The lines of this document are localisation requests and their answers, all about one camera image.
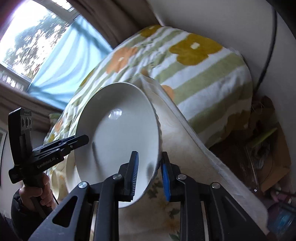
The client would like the plain white plate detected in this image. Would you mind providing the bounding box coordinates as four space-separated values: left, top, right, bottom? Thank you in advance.
74 82 162 208

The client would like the person's left hand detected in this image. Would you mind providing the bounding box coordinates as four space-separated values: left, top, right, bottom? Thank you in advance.
19 173 57 210

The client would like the light blue curtain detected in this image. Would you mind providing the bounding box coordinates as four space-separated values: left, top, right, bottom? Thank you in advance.
27 16 112 110

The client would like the window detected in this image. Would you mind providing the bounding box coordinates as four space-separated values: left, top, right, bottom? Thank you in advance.
1 1 79 91

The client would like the floral striped duvet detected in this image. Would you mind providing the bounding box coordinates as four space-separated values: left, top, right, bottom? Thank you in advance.
44 25 253 147

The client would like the brown curtain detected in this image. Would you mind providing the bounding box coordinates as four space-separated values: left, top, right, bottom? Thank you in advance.
69 0 159 48

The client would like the black cable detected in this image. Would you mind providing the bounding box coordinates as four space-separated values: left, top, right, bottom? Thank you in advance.
253 6 278 93

